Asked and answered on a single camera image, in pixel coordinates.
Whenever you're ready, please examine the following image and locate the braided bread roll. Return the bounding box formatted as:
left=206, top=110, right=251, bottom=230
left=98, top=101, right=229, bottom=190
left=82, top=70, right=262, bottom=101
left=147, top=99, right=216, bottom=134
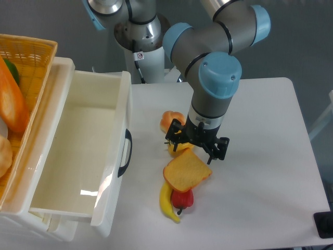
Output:
left=160, top=110, right=186, bottom=133

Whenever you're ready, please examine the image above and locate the toast bread slice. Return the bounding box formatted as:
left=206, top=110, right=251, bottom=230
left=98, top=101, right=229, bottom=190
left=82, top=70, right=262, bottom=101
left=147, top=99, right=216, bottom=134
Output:
left=163, top=149, right=212, bottom=193

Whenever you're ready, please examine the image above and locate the white drawer cabinet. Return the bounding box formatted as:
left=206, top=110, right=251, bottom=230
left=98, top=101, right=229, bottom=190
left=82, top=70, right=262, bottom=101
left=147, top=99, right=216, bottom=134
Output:
left=1, top=57, right=78, bottom=242

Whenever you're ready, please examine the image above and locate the orange baguette loaf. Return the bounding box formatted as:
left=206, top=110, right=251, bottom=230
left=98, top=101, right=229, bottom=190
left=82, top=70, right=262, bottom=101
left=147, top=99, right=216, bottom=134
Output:
left=1, top=57, right=30, bottom=133

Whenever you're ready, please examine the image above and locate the red bell pepper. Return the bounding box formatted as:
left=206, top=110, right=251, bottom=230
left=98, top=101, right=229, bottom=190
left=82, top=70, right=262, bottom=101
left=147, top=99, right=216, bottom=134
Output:
left=171, top=190, right=194, bottom=215

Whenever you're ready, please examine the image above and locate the yellow bell pepper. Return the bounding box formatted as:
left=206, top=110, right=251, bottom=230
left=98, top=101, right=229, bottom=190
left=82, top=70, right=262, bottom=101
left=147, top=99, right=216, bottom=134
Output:
left=166, top=140, right=195, bottom=158

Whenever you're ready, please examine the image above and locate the black cable on pedestal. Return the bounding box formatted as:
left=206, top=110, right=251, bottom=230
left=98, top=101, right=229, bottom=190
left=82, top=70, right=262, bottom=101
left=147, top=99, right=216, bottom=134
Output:
left=132, top=39, right=147, bottom=84

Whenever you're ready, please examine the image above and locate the yellow wicker basket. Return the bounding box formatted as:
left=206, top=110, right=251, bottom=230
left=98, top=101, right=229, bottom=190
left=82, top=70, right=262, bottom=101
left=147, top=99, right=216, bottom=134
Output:
left=1, top=34, right=58, bottom=204

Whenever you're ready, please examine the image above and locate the green pepper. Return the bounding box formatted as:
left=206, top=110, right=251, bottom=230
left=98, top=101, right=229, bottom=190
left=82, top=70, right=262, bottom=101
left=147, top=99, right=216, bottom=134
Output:
left=4, top=58, right=20, bottom=85

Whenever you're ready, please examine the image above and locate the black drawer handle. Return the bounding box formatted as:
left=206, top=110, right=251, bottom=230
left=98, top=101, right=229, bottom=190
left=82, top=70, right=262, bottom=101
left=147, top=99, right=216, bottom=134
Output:
left=118, top=129, right=133, bottom=178

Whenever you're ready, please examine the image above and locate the yellow banana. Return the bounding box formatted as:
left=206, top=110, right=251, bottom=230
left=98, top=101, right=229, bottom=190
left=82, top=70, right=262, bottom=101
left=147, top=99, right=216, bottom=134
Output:
left=159, top=182, right=180, bottom=223

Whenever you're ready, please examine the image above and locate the white plastic drawer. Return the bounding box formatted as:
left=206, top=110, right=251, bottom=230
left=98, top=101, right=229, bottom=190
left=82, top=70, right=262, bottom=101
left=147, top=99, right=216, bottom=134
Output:
left=29, top=69, right=133, bottom=238

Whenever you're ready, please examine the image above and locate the round bread bun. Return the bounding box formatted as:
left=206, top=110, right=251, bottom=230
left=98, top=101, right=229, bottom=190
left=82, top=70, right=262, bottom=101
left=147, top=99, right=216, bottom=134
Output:
left=0, top=135, right=13, bottom=177

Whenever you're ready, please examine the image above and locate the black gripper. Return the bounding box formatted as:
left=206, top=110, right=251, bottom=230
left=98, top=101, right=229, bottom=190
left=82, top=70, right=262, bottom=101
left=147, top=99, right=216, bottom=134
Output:
left=165, top=116, right=229, bottom=164

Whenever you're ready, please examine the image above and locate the black device at edge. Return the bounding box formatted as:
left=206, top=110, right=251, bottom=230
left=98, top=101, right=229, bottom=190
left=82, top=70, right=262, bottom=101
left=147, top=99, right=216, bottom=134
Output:
left=313, top=211, right=332, bottom=239

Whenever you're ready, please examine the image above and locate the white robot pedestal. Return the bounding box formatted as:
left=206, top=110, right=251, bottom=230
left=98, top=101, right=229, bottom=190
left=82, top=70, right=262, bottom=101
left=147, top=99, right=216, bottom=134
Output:
left=113, top=14, right=172, bottom=84

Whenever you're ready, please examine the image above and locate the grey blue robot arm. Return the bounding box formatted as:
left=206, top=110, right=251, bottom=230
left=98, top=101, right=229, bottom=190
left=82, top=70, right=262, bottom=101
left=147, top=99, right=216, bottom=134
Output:
left=83, top=1, right=271, bottom=160

